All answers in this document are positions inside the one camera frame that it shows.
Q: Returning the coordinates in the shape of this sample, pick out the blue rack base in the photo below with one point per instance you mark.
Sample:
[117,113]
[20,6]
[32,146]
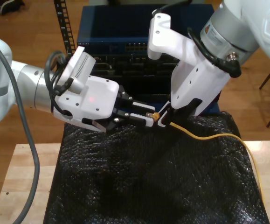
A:
[211,108]

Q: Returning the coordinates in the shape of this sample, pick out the black bubble wrap mat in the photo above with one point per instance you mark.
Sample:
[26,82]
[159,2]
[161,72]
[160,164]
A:
[137,182]

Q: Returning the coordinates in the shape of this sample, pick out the blue network switch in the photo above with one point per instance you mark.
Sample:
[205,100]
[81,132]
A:
[116,23]

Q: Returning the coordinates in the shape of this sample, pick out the dark blue sneaker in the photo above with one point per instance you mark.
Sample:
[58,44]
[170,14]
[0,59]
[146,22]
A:
[6,5]

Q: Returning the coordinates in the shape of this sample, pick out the black perforated rack post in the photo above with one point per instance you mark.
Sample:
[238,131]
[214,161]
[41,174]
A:
[63,21]

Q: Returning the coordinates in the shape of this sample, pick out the black rack server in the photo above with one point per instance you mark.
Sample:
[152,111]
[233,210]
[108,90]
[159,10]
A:
[130,67]

